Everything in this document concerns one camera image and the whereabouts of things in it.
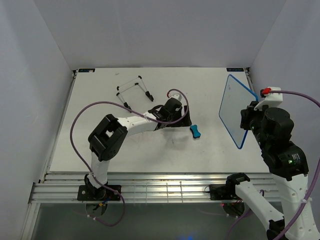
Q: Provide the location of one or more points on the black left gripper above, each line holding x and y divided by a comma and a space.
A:
185, 122

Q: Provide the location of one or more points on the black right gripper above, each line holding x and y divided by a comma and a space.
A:
247, 113

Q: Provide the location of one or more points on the blue whiteboard eraser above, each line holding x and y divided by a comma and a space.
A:
195, 131

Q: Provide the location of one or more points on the blue framed whiteboard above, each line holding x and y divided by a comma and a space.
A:
236, 97

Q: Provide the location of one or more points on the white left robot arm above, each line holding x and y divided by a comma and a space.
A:
107, 138

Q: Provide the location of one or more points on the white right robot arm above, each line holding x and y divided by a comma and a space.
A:
287, 163

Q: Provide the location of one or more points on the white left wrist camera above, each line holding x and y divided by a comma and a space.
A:
172, 95

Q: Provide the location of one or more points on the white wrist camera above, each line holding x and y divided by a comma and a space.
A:
271, 98
172, 95

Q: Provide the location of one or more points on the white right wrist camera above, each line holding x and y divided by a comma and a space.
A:
271, 98

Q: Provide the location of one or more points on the black wire board stand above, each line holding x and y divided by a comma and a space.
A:
131, 90

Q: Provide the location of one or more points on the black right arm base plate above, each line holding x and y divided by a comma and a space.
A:
221, 192

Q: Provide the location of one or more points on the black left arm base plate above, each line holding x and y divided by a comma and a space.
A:
99, 194

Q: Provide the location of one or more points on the aluminium table edge rail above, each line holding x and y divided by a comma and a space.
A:
136, 188

